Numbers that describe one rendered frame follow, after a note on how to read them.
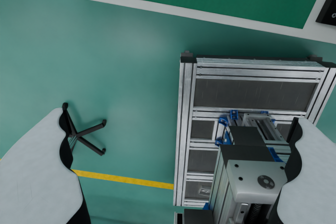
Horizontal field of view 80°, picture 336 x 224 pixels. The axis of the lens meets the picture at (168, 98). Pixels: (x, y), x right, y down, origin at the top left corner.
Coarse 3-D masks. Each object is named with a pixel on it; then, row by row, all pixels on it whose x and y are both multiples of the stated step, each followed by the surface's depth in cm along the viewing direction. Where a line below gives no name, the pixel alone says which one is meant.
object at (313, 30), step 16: (96, 0) 47; (112, 0) 47; (128, 0) 46; (144, 0) 46; (320, 0) 45; (192, 16) 48; (208, 16) 47; (224, 16) 47; (272, 32) 49; (288, 32) 48; (304, 32) 48; (320, 32) 48
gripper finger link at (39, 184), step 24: (48, 120) 10; (24, 144) 8; (48, 144) 8; (0, 168) 7; (24, 168) 7; (48, 168) 7; (0, 192) 6; (24, 192) 6; (48, 192) 6; (72, 192) 6; (0, 216) 6; (24, 216) 6; (48, 216) 6; (72, 216) 6
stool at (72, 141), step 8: (64, 104) 147; (104, 120) 154; (72, 128) 154; (88, 128) 155; (96, 128) 153; (72, 136) 155; (80, 136) 160; (72, 144) 150; (88, 144) 162; (96, 152) 165; (104, 152) 171
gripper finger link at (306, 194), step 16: (304, 128) 10; (304, 144) 9; (320, 144) 9; (288, 160) 9; (304, 160) 8; (320, 160) 8; (288, 176) 9; (304, 176) 7; (320, 176) 7; (288, 192) 7; (304, 192) 7; (320, 192) 7; (272, 208) 7; (288, 208) 6; (304, 208) 6; (320, 208) 6
